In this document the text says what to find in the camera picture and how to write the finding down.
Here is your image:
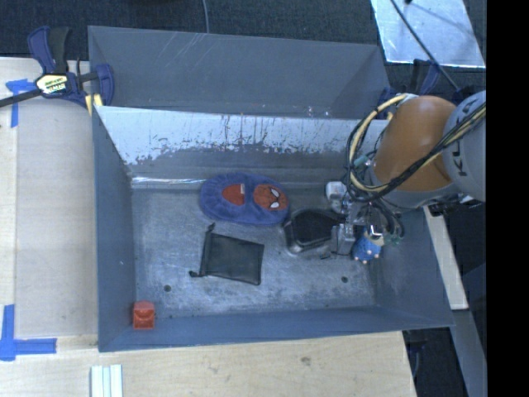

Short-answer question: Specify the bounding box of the blue slipper with red face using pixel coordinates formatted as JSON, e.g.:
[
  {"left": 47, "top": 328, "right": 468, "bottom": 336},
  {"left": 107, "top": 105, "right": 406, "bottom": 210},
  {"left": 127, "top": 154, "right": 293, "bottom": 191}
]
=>
[{"left": 199, "top": 171, "right": 291, "bottom": 227}]

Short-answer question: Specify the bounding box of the pale wood flat board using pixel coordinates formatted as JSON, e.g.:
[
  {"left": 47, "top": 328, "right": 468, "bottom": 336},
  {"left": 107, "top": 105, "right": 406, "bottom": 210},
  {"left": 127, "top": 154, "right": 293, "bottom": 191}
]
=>
[{"left": 14, "top": 99, "right": 100, "bottom": 339}]

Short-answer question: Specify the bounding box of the grey metal bin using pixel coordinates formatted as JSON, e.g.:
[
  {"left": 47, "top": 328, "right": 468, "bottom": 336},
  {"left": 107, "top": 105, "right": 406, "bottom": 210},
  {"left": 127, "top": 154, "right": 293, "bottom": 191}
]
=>
[{"left": 87, "top": 25, "right": 456, "bottom": 353}]

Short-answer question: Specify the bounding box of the small red block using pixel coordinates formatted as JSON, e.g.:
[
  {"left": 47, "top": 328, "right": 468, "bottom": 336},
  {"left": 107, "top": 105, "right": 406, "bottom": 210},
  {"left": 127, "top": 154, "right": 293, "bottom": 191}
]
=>
[{"left": 131, "top": 300, "right": 157, "bottom": 331}]

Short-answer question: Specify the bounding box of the blue toy with orange feet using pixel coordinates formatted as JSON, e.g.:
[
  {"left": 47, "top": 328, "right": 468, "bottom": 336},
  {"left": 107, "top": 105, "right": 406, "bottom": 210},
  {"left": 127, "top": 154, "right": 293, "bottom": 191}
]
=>
[{"left": 351, "top": 227, "right": 384, "bottom": 265}]

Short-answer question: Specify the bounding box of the black drawstring pouch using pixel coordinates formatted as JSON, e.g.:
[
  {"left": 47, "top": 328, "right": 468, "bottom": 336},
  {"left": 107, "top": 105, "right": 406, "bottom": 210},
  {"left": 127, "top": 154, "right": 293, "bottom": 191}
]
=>
[{"left": 188, "top": 222, "right": 266, "bottom": 287}]

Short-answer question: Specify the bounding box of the black glossy computer mouse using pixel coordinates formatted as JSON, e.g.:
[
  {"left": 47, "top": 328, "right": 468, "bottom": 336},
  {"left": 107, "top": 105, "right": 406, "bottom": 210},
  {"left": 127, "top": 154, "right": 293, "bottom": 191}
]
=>
[{"left": 284, "top": 208, "right": 346, "bottom": 254}]

